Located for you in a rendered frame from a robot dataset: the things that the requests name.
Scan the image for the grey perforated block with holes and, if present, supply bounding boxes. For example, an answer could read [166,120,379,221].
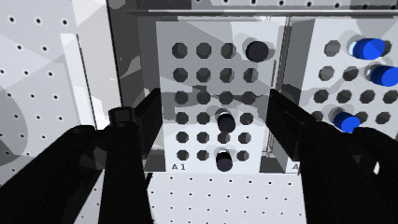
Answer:
[280,19,398,139]
[156,21,279,175]

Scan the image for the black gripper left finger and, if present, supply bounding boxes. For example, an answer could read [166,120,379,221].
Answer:
[0,88,163,224]

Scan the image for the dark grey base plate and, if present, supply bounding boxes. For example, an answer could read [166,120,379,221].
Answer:
[0,0,398,224]

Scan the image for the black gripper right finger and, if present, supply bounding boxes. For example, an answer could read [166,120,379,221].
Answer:
[265,89,398,224]

